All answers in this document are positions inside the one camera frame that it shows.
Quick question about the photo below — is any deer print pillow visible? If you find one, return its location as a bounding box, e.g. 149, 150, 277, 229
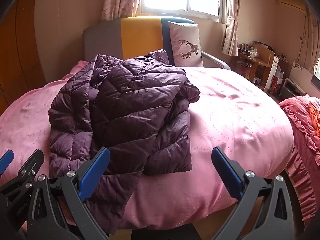
167, 21, 203, 68

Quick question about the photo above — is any red shopping bag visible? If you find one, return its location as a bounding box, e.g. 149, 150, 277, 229
271, 76, 284, 95

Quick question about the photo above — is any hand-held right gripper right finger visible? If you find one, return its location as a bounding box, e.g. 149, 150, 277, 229
211, 146, 295, 240

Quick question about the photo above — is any grey yellow blue headboard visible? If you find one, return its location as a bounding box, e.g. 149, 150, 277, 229
82, 16, 198, 67

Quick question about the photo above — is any cluttered wooden desk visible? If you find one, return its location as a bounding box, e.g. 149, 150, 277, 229
236, 41, 275, 85

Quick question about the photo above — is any pink star curtain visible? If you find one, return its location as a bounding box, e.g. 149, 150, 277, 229
221, 0, 242, 57
100, 0, 144, 22

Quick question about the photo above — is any grey storage crate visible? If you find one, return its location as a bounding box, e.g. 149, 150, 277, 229
281, 77, 306, 98

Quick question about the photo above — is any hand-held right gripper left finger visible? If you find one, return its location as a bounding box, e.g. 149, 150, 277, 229
27, 146, 111, 240

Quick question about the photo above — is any white side cabinet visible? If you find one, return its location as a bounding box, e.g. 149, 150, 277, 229
264, 56, 280, 93

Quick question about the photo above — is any red ruffled quilt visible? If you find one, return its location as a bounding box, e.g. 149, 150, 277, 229
279, 95, 320, 233

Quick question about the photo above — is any grey bed rail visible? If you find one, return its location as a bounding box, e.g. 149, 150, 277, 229
201, 51, 232, 70

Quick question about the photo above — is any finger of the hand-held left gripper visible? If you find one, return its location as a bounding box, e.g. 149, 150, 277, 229
0, 149, 15, 193
10, 149, 45, 198

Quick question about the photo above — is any pink bed cover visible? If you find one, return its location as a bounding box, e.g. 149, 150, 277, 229
0, 60, 295, 233

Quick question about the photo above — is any purple quilted down jacket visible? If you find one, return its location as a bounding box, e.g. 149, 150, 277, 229
48, 49, 201, 234

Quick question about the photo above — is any beige side curtain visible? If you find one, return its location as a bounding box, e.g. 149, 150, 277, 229
305, 4, 320, 74

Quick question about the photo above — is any wooden wardrobe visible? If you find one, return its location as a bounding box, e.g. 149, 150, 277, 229
0, 0, 47, 115

